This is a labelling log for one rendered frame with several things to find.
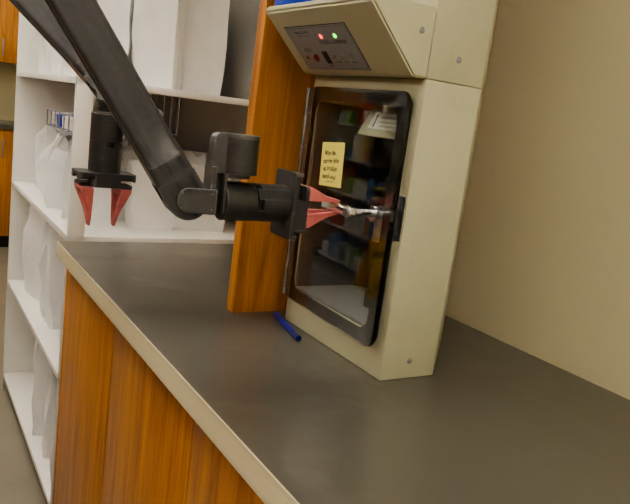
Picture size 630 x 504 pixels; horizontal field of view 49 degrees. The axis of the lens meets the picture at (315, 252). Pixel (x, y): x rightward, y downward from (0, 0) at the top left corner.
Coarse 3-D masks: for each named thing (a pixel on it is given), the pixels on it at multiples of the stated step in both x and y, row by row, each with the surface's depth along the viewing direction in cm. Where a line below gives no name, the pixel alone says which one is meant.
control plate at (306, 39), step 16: (288, 32) 118; (304, 32) 114; (320, 32) 110; (336, 32) 106; (304, 48) 118; (320, 48) 114; (336, 48) 110; (352, 48) 106; (320, 64) 118; (336, 64) 114; (352, 64) 110
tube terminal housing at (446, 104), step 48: (432, 0) 100; (480, 0) 102; (432, 48) 100; (480, 48) 105; (432, 96) 102; (480, 96) 109; (432, 144) 104; (432, 192) 106; (432, 240) 109; (432, 288) 111; (336, 336) 120; (384, 336) 109; (432, 336) 113
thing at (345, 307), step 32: (320, 96) 123; (352, 96) 114; (384, 96) 106; (320, 128) 123; (352, 128) 114; (384, 128) 106; (320, 160) 123; (352, 160) 114; (384, 160) 106; (352, 192) 113; (384, 192) 106; (320, 224) 122; (352, 224) 113; (384, 224) 105; (320, 256) 122; (352, 256) 113; (384, 256) 105; (320, 288) 122; (352, 288) 113; (352, 320) 113
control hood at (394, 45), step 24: (336, 0) 100; (360, 0) 96; (384, 0) 94; (288, 24) 116; (312, 24) 110; (360, 24) 100; (384, 24) 95; (408, 24) 97; (432, 24) 99; (360, 48) 105; (384, 48) 100; (408, 48) 98; (312, 72) 124; (336, 72) 116; (360, 72) 110; (384, 72) 105; (408, 72) 100
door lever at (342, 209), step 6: (324, 204) 111; (330, 204) 110; (336, 204) 108; (342, 204) 108; (330, 210) 110; (336, 210) 108; (342, 210) 107; (348, 210) 105; (354, 210) 105; (360, 210) 106; (366, 210) 107; (372, 210) 107; (348, 216) 105; (354, 216) 106; (360, 216) 107; (366, 216) 107; (372, 216) 108
